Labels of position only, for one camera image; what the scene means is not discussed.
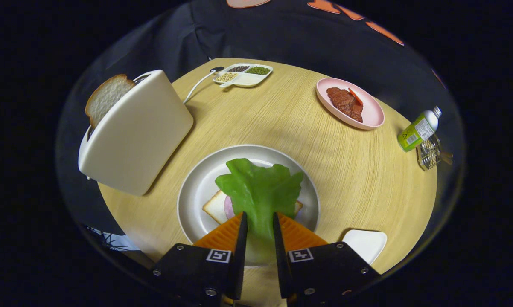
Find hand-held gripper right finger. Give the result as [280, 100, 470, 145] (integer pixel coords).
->
[272, 212, 381, 307]

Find small white dish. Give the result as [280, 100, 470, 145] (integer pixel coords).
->
[342, 229, 388, 266]

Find small wire basket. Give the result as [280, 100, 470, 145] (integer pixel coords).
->
[417, 134, 453, 171]

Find thick toast bread slice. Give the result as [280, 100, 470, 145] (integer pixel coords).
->
[85, 74, 136, 128]

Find pink round plate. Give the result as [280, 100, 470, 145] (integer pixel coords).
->
[316, 78, 385, 130]

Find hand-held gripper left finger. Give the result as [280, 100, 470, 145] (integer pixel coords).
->
[151, 212, 248, 307]

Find flat white bread slice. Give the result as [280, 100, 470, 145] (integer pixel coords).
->
[202, 190, 303, 225]

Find green label bottle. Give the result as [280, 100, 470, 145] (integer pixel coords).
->
[397, 106, 443, 153]

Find green lettuce leaf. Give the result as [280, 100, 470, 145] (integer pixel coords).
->
[215, 158, 304, 265]

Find brown meat slice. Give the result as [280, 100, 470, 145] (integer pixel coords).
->
[326, 87, 364, 123]

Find white toaster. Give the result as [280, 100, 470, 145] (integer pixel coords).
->
[78, 70, 194, 197]

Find white divided bean tray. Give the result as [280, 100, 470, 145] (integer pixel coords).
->
[213, 63, 274, 88]

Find white round plate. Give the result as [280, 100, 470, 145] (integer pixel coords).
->
[177, 145, 321, 268]

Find white toaster cable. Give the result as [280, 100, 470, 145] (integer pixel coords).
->
[183, 66, 225, 104]

